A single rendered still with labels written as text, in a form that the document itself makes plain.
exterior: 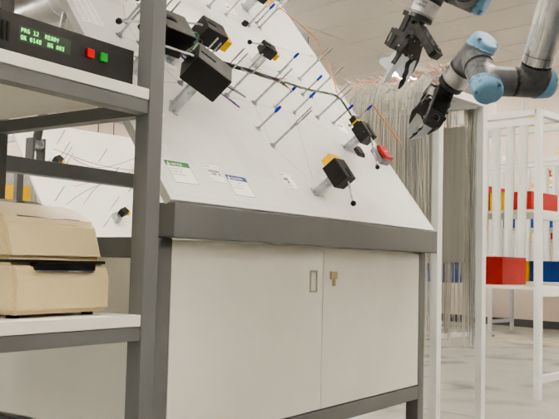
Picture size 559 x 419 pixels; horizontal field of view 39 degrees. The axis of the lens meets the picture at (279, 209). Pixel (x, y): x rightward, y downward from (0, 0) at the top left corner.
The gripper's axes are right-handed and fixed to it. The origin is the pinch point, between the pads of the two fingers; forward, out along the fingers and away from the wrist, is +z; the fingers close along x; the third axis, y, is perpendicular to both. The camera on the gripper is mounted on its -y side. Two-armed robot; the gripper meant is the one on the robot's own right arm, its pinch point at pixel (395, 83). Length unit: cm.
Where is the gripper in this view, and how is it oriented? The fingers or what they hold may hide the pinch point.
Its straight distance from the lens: 233.4
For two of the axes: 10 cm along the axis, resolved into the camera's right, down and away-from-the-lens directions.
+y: -6.8, -4.5, 5.8
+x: -6.0, -1.1, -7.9
